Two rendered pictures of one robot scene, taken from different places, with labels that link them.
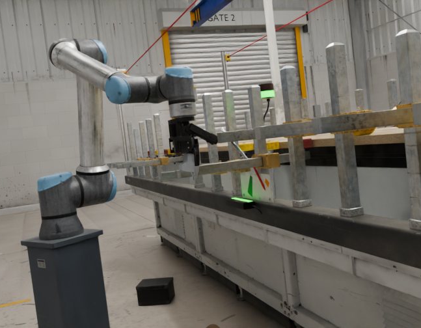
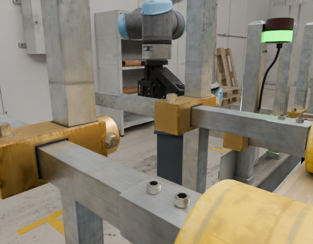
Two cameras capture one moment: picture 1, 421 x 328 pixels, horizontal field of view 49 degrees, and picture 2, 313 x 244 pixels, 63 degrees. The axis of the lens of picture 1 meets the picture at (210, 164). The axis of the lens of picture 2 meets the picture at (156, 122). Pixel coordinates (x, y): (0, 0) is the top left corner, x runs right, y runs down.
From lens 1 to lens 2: 1.34 m
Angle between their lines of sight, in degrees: 62
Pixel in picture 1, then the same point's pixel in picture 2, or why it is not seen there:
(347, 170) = (66, 236)
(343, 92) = (54, 73)
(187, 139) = (147, 84)
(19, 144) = not seen: outside the picture
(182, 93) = (144, 33)
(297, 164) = (185, 166)
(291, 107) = (188, 71)
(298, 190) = not seen: hidden behind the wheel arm
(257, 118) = (247, 72)
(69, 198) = not seen: hidden behind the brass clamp
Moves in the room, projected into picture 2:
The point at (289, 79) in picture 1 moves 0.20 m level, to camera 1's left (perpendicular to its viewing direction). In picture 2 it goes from (190, 20) to (140, 30)
